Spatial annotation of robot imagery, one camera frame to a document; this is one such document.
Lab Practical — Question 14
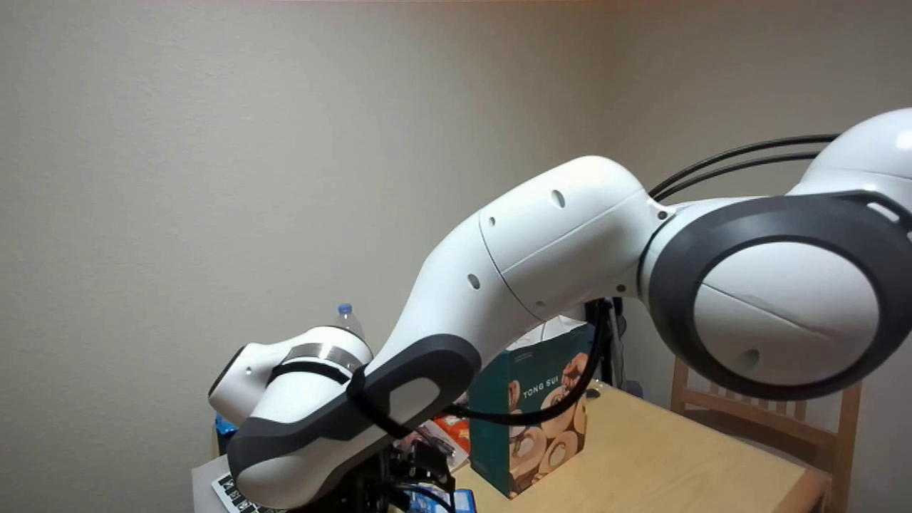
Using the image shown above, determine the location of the blue tissue box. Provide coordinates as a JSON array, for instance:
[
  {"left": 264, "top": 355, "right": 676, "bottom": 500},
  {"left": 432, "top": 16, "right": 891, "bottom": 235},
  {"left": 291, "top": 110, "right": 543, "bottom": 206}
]
[{"left": 210, "top": 409, "right": 241, "bottom": 455}]

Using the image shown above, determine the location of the blue KitKat packet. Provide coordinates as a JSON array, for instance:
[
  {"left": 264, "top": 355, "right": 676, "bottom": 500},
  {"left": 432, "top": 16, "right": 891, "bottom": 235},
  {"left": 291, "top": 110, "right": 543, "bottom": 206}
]
[{"left": 394, "top": 481, "right": 479, "bottom": 513}]

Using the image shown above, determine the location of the white keyboard with dark keys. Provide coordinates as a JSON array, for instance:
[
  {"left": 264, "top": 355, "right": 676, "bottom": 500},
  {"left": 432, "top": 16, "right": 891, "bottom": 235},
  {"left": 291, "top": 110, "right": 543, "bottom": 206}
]
[{"left": 209, "top": 468, "right": 261, "bottom": 513}]

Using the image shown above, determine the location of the red snack packet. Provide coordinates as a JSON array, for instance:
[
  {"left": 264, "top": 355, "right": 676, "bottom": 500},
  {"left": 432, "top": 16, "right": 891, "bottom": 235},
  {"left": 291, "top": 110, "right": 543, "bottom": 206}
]
[{"left": 421, "top": 412, "right": 476, "bottom": 472}]

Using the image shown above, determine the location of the wooden chair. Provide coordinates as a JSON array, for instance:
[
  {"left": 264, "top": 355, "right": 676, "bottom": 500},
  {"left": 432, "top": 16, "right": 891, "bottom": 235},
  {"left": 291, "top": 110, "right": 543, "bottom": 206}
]
[{"left": 666, "top": 354, "right": 863, "bottom": 513}]

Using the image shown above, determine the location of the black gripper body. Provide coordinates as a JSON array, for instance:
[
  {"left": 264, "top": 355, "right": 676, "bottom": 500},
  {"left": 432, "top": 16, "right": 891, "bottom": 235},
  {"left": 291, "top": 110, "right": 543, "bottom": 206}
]
[{"left": 374, "top": 438, "right": 459, "bottom": 500}]

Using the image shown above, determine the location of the clear water bottle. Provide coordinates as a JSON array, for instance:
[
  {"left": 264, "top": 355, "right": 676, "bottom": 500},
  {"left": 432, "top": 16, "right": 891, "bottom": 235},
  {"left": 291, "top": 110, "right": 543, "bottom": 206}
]
[{"left": 331, "top": 302, "right": 362, "bottom": 337}]

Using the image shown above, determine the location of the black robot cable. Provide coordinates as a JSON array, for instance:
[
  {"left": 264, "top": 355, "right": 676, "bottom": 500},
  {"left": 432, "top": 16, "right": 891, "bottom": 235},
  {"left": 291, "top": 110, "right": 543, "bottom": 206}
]
[{"left": 442, "top": 131, "right": 840, "bottom": 426}]

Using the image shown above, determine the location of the colourful cardboard box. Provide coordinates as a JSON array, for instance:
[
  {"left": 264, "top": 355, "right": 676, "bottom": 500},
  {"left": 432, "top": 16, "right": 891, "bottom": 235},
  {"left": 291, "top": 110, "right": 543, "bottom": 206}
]
[{"left": 468, "top": 320, "right": 603, "bottom": 500}]

